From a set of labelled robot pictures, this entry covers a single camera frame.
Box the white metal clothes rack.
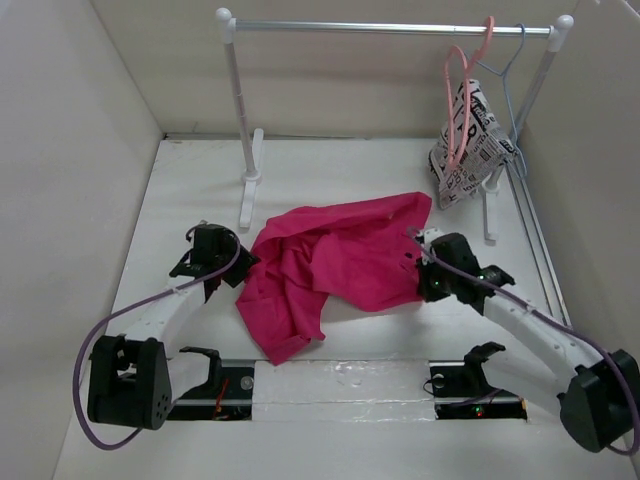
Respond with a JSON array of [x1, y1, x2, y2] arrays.
[[216, 8, 574, 229]]

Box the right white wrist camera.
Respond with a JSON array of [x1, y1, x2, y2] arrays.
[[414, 227, 444, 265]]

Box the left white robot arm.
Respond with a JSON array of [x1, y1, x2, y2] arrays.
[[86, 223, 260, 430]]

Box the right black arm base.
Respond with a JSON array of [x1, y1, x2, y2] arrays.
[[423, 361, 528, 421]]

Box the blue wire hanger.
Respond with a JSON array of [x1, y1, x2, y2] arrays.
[[478, 23, 528, 180]]

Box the pink trousers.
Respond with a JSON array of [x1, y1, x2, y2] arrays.
[[236, 192, 432, 365]]

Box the pink plastic hanger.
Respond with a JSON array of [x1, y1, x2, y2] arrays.
[[444, 15, 496, 168]]

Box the black white printed garment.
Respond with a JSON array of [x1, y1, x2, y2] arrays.
[[428, 79, 515, 209]]

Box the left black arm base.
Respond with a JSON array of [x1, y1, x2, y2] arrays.
[[168, 360, 255, 422]]

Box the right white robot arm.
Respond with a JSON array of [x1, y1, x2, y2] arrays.
[[408, 228, 639, 453]]

